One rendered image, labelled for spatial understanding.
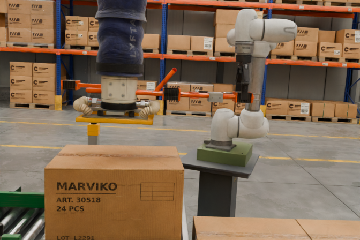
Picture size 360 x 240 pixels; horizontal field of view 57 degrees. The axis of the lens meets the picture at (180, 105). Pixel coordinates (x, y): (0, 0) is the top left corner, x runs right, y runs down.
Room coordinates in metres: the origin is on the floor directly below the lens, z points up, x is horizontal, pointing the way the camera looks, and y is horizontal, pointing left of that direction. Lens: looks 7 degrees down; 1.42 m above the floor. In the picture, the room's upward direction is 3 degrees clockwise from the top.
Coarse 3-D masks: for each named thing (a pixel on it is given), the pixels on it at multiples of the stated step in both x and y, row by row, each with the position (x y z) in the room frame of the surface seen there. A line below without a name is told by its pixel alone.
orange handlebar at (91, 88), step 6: (78, 84) 1.81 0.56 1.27; (84, 84) 1.81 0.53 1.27; (90, 84) 1.81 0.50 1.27; (96, 84) 1.82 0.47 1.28; (90, 90) 1.54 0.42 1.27; (96, 90) 1.54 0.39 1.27; (138, 90) 1.60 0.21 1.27; (144, 90) 1.60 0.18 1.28; (180, 96) 1.57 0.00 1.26; (186, 96) 1.57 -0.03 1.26; (192, 96) 1.57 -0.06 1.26; (198, 96) 1.57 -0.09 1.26; (204, 96) 1.57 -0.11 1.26; (228, 96) 1.58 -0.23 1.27; (234, 96) 1.58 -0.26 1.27
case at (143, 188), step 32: (64, 160) 1.46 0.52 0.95; (96, 160) 1.48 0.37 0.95; (128, 160) 1.50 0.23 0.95; (160, 160) 1.53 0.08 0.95; (64, 192) 1.35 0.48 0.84; (96, 192) 1.37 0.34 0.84; (128, 192) 1.38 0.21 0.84; (160, 192) 1.40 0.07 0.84; (64, 224) 1.35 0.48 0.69; (96, 224) 1.37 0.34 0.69; (128, 224) 1.38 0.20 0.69; (160, 224) 1.40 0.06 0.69
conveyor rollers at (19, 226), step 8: (0, 208) 1.77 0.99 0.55; (8, 208) 1.82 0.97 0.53; (16, 208) 1.77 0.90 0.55; (24, 208) 1.83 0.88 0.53; (32, 208) 1.78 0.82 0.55; (40, 208) 1.84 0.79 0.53; (0, 216) 1.73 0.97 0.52; (8, 216) 1.68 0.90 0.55; (16, 216) 1.72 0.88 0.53; (24, 216) 1.69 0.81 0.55; (32, 216) 1.72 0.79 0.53; (40, 216) 1.70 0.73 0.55; (8, 224) 1.63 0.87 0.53; (16, 224) 1.60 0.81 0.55; (24, 224) 1.63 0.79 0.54; (40, 224) 1.62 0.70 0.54; (8, 232) 1.52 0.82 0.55; (16, 232) 1.54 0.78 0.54; (32, 232) 1.53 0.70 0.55
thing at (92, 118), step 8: (80, 120) 1.42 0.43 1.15; (88, 120) 1.42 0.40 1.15; (96, 120) 1.43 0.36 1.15; (104, 120) 1.43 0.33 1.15; (112, 120) 1.43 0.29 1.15; (120, 120) 1.43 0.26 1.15; (128, 120) 1.44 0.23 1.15; (136, 120) 1.44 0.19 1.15; (144, 120) 1.44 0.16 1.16; (152, 120) 1.46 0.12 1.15
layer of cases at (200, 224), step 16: (208, 224) 1.70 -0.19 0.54; (224, 224) 1.71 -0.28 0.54; (240, 224) 1.72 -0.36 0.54; (256, 224) 1.73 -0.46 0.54; (272, 224) 1.74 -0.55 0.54; (288, 224) 1.75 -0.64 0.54; (304, 224) 1.76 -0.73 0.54; (320, 224) 1.77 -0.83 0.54; (336, 224) 1.78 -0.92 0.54; (352, 224) 1.78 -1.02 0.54
